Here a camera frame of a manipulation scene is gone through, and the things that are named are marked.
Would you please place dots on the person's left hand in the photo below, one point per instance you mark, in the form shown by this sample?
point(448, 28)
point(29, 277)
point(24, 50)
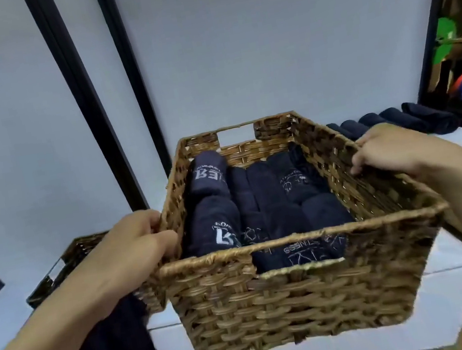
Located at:
point(130, 255)

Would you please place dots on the person's right hand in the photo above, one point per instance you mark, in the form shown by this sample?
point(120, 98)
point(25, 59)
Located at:
point(403, 148)

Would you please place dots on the plain dark navy towel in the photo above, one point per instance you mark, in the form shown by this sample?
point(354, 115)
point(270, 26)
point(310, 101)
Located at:
point(371, 119)

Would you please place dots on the woven wicker basket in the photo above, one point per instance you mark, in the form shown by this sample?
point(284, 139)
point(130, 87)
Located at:
point(279, 305)

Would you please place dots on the green weight plate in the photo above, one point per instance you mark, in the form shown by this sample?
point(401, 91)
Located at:
point(444, 37)

